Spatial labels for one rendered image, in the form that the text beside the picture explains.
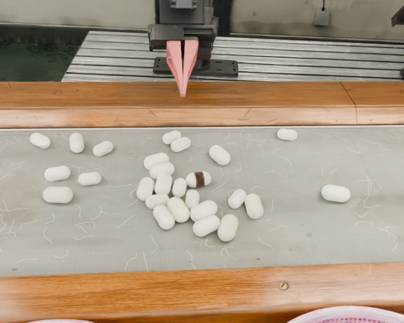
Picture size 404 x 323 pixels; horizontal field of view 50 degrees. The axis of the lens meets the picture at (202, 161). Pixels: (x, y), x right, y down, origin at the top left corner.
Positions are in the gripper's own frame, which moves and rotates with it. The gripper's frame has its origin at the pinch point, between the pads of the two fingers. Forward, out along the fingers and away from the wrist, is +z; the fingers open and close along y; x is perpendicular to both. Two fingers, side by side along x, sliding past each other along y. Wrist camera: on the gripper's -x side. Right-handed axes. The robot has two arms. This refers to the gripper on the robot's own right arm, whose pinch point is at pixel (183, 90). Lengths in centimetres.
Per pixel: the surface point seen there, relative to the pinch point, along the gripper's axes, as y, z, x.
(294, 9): 73, -110, 162
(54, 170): -18.0, 12.4, -2.7
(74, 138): -16.4, 6.8, 1.8
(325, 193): 18.5, 16.8, -5.9
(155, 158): -4.2, 10.8, -1.6
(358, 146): 28.0, 8.4, 3.0
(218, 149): 5.0, 9.4, -0.6
